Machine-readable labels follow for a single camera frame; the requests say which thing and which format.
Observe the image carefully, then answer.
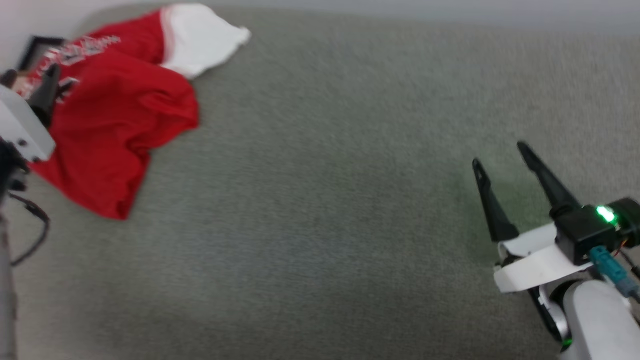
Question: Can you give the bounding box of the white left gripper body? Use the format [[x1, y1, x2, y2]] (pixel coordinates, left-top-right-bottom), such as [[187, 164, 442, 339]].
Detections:
[[0, 84, 56, 163]]

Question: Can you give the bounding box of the grey fabric sofa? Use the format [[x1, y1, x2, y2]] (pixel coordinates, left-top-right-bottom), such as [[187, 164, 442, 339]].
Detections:
[[0, 4, 640, 360]]

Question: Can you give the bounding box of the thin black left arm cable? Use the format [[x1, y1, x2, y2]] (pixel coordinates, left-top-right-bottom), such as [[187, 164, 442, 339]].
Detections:
[[9, 192, 51, 267]]

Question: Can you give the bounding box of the black rectangular frame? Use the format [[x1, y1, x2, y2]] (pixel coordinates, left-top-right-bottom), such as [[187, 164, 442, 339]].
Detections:
[[17, 35, 67, 72]]

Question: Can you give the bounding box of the teal plug camera cable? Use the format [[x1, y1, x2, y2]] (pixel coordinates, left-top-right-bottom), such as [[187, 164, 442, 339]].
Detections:
[[589, 245, 640, 302]]

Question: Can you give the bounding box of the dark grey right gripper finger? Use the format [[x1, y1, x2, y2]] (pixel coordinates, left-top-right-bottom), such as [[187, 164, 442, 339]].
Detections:
[[472, 158, 521, 244], [517, 141, 582, 219]]

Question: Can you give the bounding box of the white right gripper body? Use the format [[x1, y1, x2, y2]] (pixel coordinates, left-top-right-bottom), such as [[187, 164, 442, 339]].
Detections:
[[492, 223, 595, 294]]

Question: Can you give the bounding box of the red and white garment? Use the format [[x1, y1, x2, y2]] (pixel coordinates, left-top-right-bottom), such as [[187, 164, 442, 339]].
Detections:
[[14, 4, 252, 221]]

